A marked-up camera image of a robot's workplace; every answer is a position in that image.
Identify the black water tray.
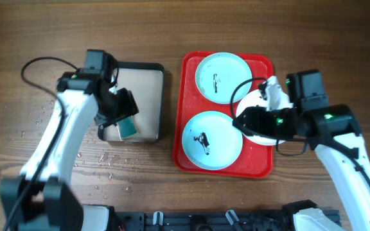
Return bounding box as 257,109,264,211
98,62,164,143

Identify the green yellow sponge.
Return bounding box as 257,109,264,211
117,116,137,140

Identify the light blue plate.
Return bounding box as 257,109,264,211
195,52,252,104
181,111,243,171

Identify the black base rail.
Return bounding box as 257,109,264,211
85,200,342,231

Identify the light blue plate bottom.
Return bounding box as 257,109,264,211
181,111,243,171

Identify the light blue plate top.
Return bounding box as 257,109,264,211
195,52,252,104

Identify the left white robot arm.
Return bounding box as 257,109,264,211
0,73,138,230

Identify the white plate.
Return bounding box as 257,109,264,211
236,90,292,146

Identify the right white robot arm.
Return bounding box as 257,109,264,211
231,105,370,230

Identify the right black cable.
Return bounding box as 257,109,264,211
229,77,370,225

